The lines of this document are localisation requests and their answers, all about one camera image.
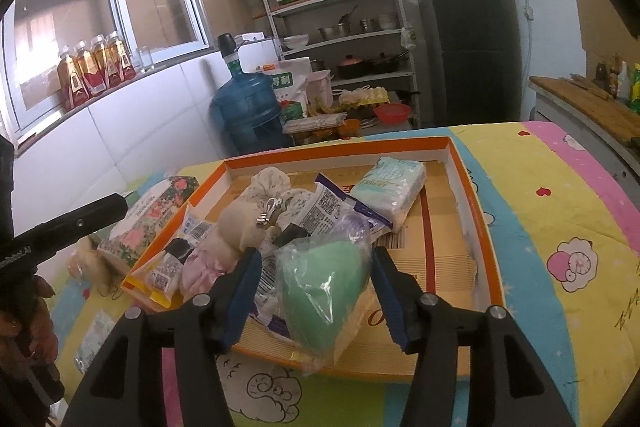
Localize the colourful cartoon blanket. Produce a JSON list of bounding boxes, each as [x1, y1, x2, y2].
[[49, 120, 640, 427]]

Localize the orange cardboard box tray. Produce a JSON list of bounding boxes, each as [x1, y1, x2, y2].
[[122, 132, 504, 381]]

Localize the black refrigerator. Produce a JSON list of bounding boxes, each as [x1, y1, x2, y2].
[[418, 0, 518, 126]]

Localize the metal storage shelf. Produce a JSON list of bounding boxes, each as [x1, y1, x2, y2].
[[262, 0, 421, 126]]

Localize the blue water jug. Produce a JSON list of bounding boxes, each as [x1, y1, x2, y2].
[[209, 34, 291, 155]]

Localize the green sponge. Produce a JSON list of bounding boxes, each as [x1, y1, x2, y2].
[[276, 211, 373, 374]]

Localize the floral tissue box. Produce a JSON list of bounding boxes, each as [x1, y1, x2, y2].
[[98, 176, 200, 275]]

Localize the purple white snack bag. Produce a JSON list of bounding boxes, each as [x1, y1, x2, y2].
[[250, 173, 392, 343]]

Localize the red plastic basin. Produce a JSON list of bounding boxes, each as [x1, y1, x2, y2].
[[373, 103, 411, 124]]

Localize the green printed tissue pack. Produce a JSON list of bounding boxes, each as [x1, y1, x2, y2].
[[74, 310, 115, 374]]

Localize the egg tray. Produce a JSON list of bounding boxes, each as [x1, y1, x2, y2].
[[338, 86, 390, 106]]

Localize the person's left hand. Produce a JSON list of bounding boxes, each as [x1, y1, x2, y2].
[[0, 275, 61, 368]]

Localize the wooden counter top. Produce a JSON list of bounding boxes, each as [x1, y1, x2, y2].
[[529, 76, 639, 150]]

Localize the white green carton box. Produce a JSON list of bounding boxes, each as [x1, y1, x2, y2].
[[258, 57, 312, 119]]

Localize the orange drink bottle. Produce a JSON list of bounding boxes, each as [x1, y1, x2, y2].
[[56, 46, 90, 110], [75, 40, 107, 96], [91, 35, 122, 89], [107, 31, 137, 82]]

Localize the white tissue pack plastic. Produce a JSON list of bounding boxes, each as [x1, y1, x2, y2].
[[350, 156, 426, 232]]

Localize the window frame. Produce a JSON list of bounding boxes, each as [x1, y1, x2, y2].
[[1, 0, 208, 138]]

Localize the white floral cloth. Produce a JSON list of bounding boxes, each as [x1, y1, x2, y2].
[[239, 167, 314, 231]]

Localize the small snack packet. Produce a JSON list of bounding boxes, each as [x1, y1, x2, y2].
[[134, 204, 216, 308]]

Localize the beige teddy bear with crown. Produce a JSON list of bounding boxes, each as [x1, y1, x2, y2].
[[180, 200, 281, 301]]

